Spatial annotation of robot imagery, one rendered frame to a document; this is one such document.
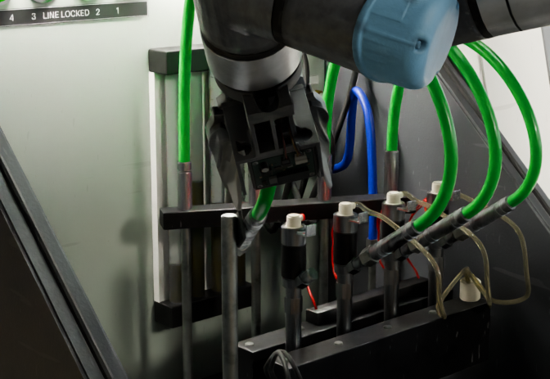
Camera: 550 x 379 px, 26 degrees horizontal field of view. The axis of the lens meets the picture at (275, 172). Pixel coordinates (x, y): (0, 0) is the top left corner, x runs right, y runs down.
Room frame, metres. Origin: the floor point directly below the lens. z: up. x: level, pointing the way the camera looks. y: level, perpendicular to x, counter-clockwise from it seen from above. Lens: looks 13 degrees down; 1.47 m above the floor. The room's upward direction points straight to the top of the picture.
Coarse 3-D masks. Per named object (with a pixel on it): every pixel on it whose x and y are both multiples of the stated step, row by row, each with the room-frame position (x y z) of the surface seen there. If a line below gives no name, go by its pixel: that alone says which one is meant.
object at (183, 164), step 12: (192, 0) 1.37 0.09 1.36; (192, 12) 1.38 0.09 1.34; (192, 24) 1.39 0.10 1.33; (180, 48) 1.40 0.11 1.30; (180, 60) 1.40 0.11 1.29; (180, 72) 1.41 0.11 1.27; (180, 84) 1.41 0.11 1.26; (180, 96) 1.41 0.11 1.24; (180, 108) 1.41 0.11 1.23; (180, 120) 1.41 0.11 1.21; (180, 132) 1.41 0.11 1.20; (180, 144) 1.42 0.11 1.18; (180, 156) 1.42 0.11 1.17; (180, 168) 1.41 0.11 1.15; (264, 192) 1.07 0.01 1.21; (264, 204) 1.08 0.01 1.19; (264, 216) 1.10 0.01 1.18
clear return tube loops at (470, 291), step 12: (408, 192) 1.39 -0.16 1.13; (360, 204) 1.34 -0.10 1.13; (420, 204) 1.39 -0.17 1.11; (384, 216) 1.33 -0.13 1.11; (444, 216) 1.36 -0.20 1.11; (504, 216) 1.38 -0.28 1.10; (396, 228) 1.31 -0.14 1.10; (516, 228) 1.37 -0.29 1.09; (432, 264) 1.27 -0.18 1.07; (456, 276) 1.40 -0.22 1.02; (468, 276) 1.42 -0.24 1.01; (528, 276) 1.36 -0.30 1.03; (468, 288) 1.42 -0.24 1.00; (480, 288) 1.39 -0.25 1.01; (528, 288) 1.36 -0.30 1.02; (468, 300) 1.42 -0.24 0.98; (492, 300) 1.38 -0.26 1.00; (504, 300) 1.37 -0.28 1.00; (516, 300) 1.37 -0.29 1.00; (444, 312) 1.27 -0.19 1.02
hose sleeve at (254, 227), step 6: (246, 216) 1.12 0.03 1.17; (252, 216) 1.10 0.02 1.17; (246, 222) 1.12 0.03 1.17; (252, 222) 1.11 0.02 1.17; (258, 222) 1.10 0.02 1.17; (264, 222) 1.12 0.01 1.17; (246, 228) 1.12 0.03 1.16; (252, 228) 1.12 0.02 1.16; (258, 228) 1.12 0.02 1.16; (246, 234) 1.13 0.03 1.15; (252, 234) 1.13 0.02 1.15; (246, 240) 1.14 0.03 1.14; (252, 240) 1.15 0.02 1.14; (246, 246) 1.16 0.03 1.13
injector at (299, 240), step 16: (288, 240) 1.26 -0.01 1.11; (304, 240) 1.26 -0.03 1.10; (288, 256) 1.26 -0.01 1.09; (304, 256) 1.26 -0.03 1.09; (288, 272) 1.26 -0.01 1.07; (304, 272) 1.25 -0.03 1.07; (288, 288) 1.26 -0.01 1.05; (288, 304) 1.26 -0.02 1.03; (288, 320) 1.26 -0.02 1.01; (288, 336) 1.26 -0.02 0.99
